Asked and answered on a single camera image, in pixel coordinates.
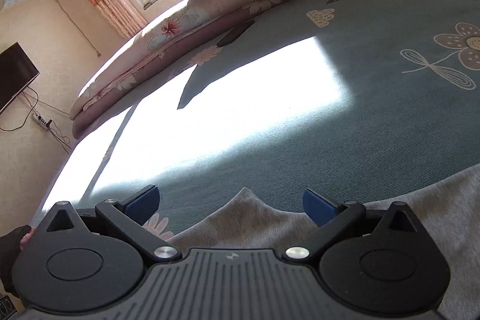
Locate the wall power strip with cables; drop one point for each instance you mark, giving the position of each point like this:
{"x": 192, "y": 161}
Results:
{"x": 31, "y": 100}

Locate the pink floral folded quilt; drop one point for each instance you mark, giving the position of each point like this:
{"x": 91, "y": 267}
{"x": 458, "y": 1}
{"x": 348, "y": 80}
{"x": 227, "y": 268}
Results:
{"x": 167, "y": 38}

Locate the person left hand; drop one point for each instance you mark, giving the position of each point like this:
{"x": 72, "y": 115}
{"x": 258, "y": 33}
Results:
{"x": 11, "y": 246}

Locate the teal floral bed sheet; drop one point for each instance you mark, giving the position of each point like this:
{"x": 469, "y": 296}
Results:
{"x": 356, "y": 99}

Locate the wall mounted black television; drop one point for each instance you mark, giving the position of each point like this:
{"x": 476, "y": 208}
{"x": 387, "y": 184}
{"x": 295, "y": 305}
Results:
{"x": 17, "y": 71}

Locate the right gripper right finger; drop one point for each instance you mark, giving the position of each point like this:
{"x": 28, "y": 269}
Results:
{"x": 335, "y": 222}

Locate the grey sweatpants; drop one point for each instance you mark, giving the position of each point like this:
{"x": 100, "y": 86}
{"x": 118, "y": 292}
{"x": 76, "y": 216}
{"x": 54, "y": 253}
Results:
{"x": 449, "y": 211}

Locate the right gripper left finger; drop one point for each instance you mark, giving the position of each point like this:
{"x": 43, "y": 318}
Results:
{"x": 125, "y": 219}

